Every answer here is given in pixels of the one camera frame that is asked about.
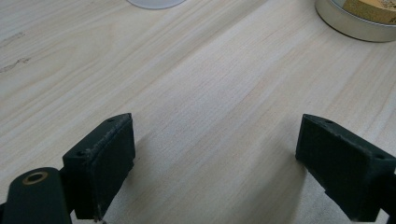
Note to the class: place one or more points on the white round plate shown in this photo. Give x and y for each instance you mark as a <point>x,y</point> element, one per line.
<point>154,3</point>

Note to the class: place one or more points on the yellow-brown block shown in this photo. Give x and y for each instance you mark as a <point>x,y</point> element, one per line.
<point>372,9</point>

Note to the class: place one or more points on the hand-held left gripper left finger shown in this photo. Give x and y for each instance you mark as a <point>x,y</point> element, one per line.
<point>99,168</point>

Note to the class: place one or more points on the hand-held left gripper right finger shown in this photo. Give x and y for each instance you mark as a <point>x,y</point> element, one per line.
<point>345,168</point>

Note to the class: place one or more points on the round metal tin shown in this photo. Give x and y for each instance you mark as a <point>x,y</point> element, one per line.
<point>351,26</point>

